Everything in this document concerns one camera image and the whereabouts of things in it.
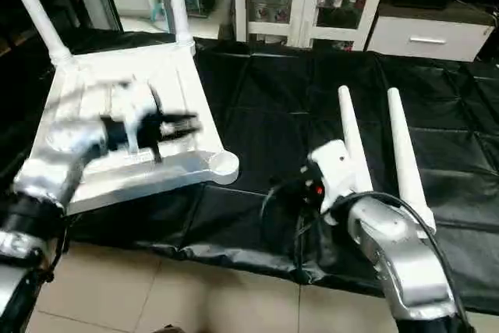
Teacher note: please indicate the white plastic table top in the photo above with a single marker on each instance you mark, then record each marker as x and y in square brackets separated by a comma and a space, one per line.
[156, 169]

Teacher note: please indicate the white plastic table leg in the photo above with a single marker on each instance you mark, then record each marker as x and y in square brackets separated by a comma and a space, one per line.
[352, 134]
[178, 1]
[39, 13]
[407, 154]

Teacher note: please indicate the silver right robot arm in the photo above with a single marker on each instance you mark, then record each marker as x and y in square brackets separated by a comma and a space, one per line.
[401, 255]

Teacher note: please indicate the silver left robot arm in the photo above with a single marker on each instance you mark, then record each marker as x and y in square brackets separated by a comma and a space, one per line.
[47, 185]

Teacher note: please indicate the black work mat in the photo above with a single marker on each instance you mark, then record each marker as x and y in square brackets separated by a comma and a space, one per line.
[273, 115]

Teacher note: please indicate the white drawer unit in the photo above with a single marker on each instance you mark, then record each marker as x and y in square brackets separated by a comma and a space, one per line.
[429, 37]

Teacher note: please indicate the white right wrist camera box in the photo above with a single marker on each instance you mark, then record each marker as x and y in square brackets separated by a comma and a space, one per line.
[334, 177]

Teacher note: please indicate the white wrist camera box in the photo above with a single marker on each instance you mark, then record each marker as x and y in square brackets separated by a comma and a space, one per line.
[132, 103]
[334, 177]

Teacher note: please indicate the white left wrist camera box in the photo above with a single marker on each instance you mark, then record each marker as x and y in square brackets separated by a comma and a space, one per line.
[132, 103]

